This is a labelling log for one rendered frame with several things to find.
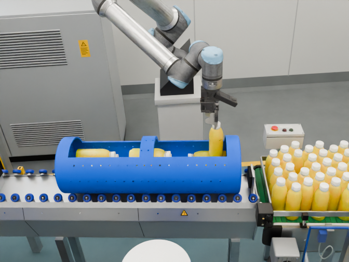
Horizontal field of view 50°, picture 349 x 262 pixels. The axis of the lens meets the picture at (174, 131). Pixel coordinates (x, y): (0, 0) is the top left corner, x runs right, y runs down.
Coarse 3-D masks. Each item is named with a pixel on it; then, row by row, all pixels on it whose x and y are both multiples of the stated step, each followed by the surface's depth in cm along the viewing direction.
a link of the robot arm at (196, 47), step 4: (192, 44) 171; (196, 44) 168; (200, 44) 167; (204, 44) 167; (208, 44) 170; (192, 48) 169; (196, 48) 167; (200, 48) 164; (192, 52) 168; (196, 52) 166; (200, 52) 163; (188, 56) 169; (192, 56) 167; (196, 56) 165; (188, 60) 168; (192, 60) 167; (196, 60) 167; (192, 64) 168; (196, 64) 168; (196, 68) 169; (200, 68) 170
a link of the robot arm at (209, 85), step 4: (204, 80) 163; (220, 80) 162; (204, 84) 164; (208, 84) 162; (212, 84) 161; (216, 84) 162; (220, 84) 163; (208, 88) 163; (212, 88) 163; (216, 88) 163
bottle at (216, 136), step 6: (210, 132) 179; (216, 132) 178; (222, 132) 180; (210, 138) 180; (216, 138) 179; (222, 138) 181; (210, 144) 182; (216, 144) 181; (222, 144) 183; (210, 150) 184; (216, 150) 183; (222, 150) 185
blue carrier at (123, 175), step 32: (64, 160) 177; (96, 160) 176; (128, 160) 175; (160, 160) 173; (192, 160) 172; (224, 160) 171; (64, 192) 186; (96, 192) 184; (128, 192) 183; (160, 192) 182; (192, 192) 181; (224, 192) 179
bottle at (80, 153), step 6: (78, 150) 191; (84, 150) 191; (90, 150) 191; (96, 150) 191; (102, 150) 191; (108, 150) 192; (78, 156) 190; (84, 156) 190; (90, 156) 190; (96, 156) 189; (102, 156) 189; (108, 156) 190
